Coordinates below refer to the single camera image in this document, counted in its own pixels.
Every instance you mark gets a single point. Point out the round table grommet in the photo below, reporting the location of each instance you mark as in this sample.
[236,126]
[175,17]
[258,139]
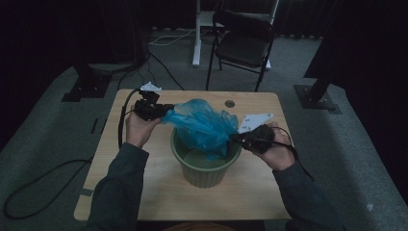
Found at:
[229,103]

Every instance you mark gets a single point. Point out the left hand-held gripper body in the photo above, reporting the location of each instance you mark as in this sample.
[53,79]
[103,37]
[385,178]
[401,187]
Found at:
[147,107]

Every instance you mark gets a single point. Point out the grey tape piece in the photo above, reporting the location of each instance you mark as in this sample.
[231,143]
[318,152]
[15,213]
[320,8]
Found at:
[86,192]

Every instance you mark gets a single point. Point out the person's right hand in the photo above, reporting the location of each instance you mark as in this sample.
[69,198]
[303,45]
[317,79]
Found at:
[279,157]

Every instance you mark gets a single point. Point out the person's left hand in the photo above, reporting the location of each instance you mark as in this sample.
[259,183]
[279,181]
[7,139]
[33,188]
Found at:
[139,130]

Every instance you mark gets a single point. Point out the green plastic bin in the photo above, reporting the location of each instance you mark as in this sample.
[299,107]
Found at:
[202,173]

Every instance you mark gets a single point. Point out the black stand base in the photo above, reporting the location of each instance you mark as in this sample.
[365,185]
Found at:
[316,99]
[88,88]

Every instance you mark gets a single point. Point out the blue plastic bag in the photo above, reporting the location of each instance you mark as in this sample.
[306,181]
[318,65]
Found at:
[200,126]

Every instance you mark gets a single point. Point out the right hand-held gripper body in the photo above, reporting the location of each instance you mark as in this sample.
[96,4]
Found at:
[261,139]

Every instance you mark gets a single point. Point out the black folding chair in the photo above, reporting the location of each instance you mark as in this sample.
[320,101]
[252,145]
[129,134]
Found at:
[243,48]

